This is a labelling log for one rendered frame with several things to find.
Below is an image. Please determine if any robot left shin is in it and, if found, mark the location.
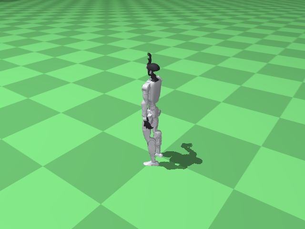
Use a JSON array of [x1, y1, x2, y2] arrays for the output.
[[147, 140, 156, 163]]

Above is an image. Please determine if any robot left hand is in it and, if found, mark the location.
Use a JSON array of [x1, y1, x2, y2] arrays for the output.
[[144, 117, 153, 129]]

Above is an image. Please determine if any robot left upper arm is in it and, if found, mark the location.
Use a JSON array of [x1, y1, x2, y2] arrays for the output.
[[141, 83, 150, 104]]

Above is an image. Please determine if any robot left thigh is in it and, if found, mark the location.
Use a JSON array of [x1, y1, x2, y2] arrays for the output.
[[142, 114, 156, 144]]

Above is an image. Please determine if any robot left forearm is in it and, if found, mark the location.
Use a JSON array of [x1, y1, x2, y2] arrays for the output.
[[141, 102, 148, 121]]

